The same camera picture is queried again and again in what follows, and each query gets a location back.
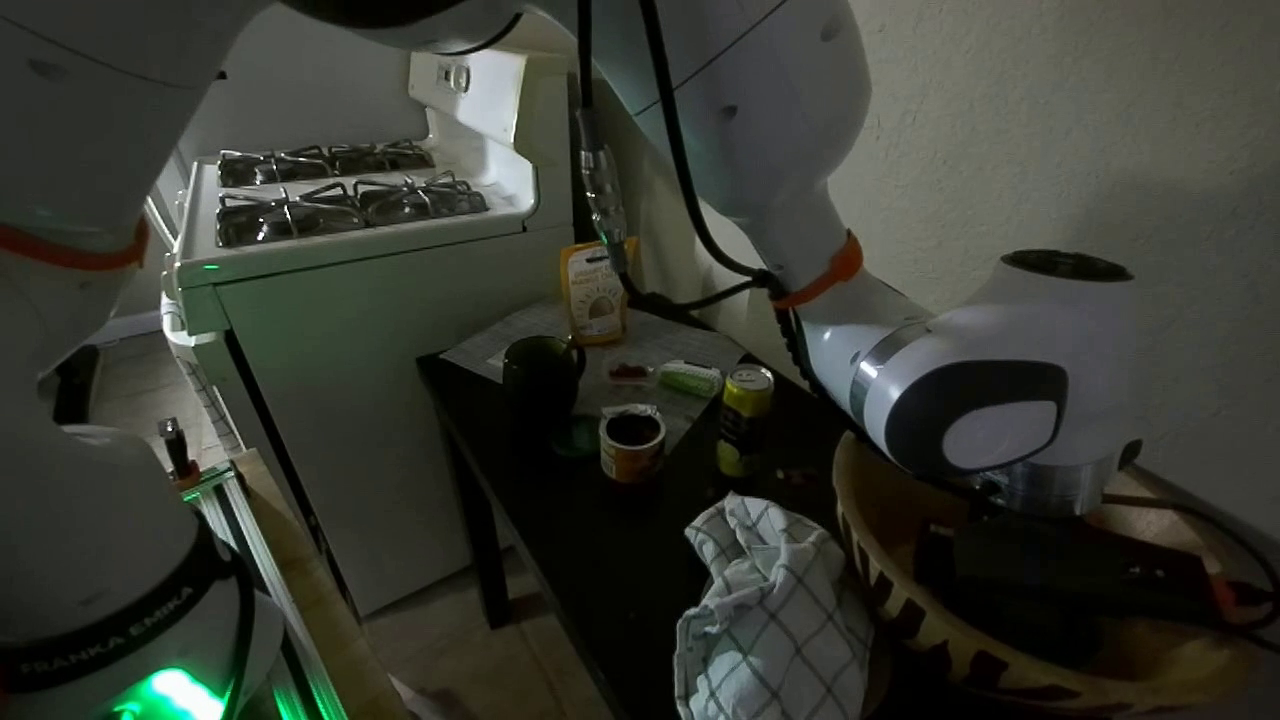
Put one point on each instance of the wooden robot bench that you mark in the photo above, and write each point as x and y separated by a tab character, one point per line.
314	600

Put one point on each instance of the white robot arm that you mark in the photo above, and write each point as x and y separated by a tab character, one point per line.
987	372

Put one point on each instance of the small dark red packet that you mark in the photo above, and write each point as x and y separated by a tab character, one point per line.
629	368

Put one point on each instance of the yellow green drink can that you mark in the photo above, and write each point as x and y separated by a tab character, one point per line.
747	422

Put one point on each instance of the glass candle jar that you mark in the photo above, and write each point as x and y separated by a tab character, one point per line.
629	444

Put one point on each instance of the white stove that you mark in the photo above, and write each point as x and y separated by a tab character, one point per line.
347	385

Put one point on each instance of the small white green object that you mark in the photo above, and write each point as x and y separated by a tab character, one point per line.
691	376

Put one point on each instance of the wooden zebra pattern bowl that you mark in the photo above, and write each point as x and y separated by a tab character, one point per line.
922	625

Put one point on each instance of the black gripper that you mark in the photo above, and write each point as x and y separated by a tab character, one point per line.
1054	564

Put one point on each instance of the black side table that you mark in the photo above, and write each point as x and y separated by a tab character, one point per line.
584	533

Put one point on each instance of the green lit aluminium frame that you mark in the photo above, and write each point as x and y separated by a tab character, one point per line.
235	533

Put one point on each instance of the white checked cloth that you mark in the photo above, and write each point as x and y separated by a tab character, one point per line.
773	612

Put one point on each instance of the grey grid mat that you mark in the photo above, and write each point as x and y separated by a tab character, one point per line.
634	349

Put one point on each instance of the black mug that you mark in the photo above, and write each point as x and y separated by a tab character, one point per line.
541	385

